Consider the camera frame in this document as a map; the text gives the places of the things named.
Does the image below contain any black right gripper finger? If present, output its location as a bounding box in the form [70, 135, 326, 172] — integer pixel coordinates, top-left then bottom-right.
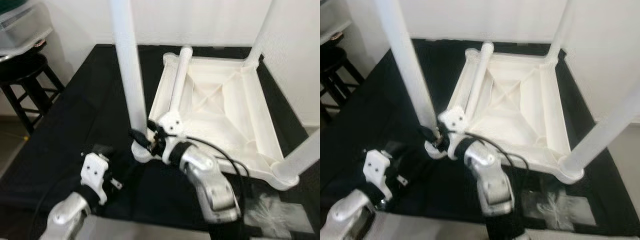
[419, 123, 437, 147]
[128, 128, 152, 151]

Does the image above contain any white plastic table top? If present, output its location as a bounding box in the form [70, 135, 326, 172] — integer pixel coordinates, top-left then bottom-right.
[132, 50, 321, 192]
[425, 45, 586, 185]

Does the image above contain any black round stool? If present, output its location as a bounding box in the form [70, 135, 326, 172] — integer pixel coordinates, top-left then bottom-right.
[0, 52, 66, 136]
[320, 45, 366, 126]

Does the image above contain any clear plastic container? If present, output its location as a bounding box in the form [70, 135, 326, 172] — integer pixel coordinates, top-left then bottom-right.
[0, 0, 53, 56]

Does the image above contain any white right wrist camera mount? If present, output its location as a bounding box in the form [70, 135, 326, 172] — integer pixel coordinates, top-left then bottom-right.
[156, 111, 188, 163]
[437, 107, 471, 161]

